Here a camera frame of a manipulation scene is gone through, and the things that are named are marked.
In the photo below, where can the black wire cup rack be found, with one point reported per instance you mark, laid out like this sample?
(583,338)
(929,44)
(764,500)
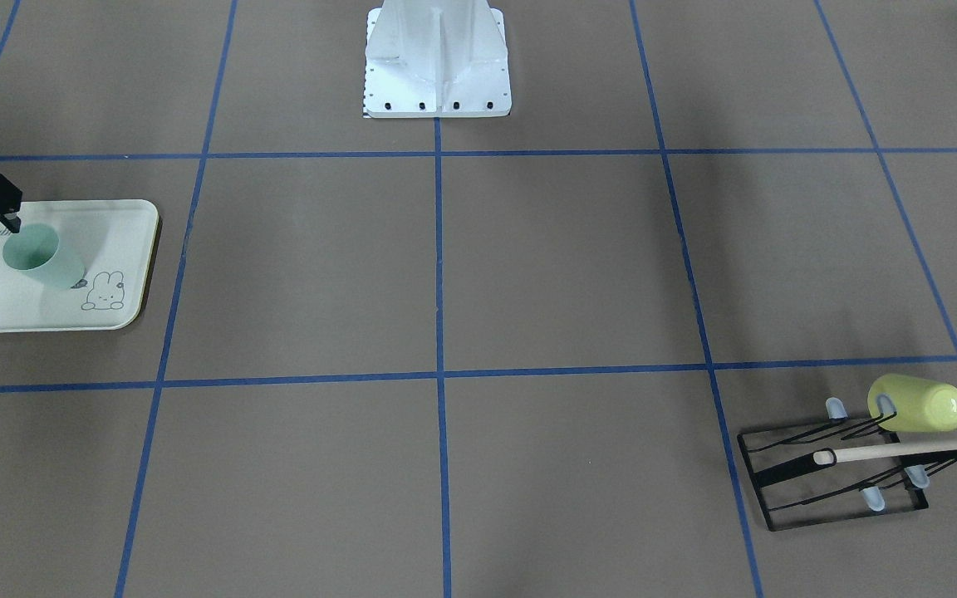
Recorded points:
(840,467)

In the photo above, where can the green plastic cup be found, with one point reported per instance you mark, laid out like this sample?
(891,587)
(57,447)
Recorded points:
(39,252)

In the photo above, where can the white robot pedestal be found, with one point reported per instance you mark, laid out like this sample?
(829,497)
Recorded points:
(436,59)

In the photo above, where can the yellow plastic cup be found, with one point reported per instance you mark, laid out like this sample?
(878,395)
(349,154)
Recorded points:
(902,403)

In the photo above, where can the cream rabbit tray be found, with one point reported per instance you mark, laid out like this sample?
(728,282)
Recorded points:
(116,241)

